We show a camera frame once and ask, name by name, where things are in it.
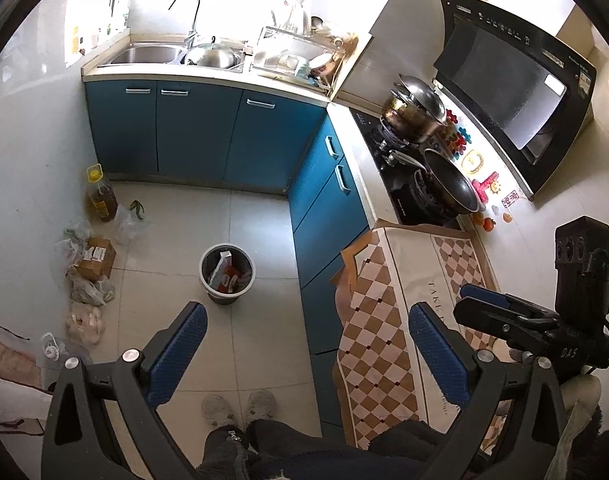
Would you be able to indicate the cooking oil bottle yellow cap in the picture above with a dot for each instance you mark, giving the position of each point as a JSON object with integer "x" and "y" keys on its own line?
{"x": 102, "y": 197}

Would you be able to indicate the pink meat bag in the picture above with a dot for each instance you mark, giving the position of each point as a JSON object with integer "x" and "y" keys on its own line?
{"x": 84, "y": 322}

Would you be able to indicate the person's leg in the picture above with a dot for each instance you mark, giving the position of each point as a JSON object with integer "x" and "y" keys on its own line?
{"x": 224, "y": 455}
{"x": 324, "y": 452}

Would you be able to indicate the clear plastic bag pink contents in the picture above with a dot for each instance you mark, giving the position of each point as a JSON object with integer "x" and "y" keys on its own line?
{"x": 68, "y": 255}

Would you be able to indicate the red snack packet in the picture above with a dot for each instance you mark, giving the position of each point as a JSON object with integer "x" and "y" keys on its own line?
{"x": 230, "y": 280}

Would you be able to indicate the checkered brown white mat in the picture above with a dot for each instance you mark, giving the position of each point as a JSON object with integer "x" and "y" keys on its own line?
{"x": 379, "y": 320}

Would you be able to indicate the steel wok lid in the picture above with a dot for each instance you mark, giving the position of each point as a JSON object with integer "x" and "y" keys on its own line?
{"x": 212, "y": 55}

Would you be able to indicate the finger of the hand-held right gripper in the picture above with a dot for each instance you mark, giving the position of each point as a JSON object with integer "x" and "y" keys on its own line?
{"x": 484, "y": 292}
{"x": 484, "y": 317}

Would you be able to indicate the plastic bag with greens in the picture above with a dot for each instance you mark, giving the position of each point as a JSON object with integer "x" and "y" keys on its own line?
{"x": 77, "y": 232}

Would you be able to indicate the black range hood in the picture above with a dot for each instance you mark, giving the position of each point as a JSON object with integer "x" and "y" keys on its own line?
{"x": 504, "y": 85}

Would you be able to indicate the black glass gas stove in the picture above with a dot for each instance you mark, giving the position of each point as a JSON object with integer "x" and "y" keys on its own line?
{"x": 399, "y": 195}

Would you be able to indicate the green vegetable piece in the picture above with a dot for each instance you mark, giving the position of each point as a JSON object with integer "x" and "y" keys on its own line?
{"x": 138, "y": 209}

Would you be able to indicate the steel kitchen sink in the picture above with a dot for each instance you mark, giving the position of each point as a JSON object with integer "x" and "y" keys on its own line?
{"x": 144, "y": 54}

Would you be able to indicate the black frying pan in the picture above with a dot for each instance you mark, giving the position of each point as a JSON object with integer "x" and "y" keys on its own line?
{"x": 449, "y": 185}

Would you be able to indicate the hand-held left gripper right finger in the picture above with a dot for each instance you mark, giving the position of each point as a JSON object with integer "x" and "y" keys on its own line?
{"x": 437, "y": 355}

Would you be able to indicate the chrome faucet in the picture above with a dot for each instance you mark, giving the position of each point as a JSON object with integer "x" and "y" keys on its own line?
{"x": 190, "y": 35}

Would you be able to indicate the colourful wall stickers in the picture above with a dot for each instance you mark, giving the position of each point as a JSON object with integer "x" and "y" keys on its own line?
{"x": 472, "y": 162}

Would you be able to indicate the brown cardboard box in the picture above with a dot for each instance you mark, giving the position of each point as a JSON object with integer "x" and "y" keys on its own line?
{"x": 97, "y": 262}

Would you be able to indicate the person's left leg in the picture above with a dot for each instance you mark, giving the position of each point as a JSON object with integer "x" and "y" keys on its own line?
{"x": 224, "y": 455}

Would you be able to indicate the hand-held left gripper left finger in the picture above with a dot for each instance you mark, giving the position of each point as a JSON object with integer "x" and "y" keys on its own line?
{"x": 179, "y": 355}

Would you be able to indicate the person's right leg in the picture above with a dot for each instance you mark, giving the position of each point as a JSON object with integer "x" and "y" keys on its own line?
{"x": 324, "y": 452}

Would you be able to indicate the steel pot with lid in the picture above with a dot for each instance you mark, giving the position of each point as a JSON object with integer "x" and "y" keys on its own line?
{"x": 414, "y": 110}

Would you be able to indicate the metal dish rack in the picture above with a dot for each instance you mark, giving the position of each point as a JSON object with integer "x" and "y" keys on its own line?
{"x": 284, "y": 35}

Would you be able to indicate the patterned ceramic bowl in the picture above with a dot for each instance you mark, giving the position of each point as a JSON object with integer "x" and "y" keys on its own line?
{"x": 322, "y": 65}

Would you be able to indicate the grey slipper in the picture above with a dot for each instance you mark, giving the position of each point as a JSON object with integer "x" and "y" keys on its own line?
{"x": 218, "y": 410}
{"x": 262, "y": 402}

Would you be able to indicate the crumpled plastic bag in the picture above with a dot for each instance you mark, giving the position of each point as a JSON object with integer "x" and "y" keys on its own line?
{"x": 89, "y": 287}

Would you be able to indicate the white carton box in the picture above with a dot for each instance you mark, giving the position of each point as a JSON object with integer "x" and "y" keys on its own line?
{"x": 222, "y": 265}

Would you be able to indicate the white trash bin black liner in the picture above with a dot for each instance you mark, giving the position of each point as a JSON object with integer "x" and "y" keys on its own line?
{"x": 224, "y": 297}

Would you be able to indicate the blue cabinet door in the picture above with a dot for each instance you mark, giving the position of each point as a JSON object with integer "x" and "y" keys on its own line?
{"x": 324, "y": 240}
{"x": 264, "y": 150}
{"x": 309, "y": 180}
{"x": 194, "y": 140}
{"x": 324, "y": 310}
{"x": 119, "y": 135}

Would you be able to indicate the pink floor mat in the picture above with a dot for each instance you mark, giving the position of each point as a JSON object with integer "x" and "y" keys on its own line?
{"x": 9, "y": 355}

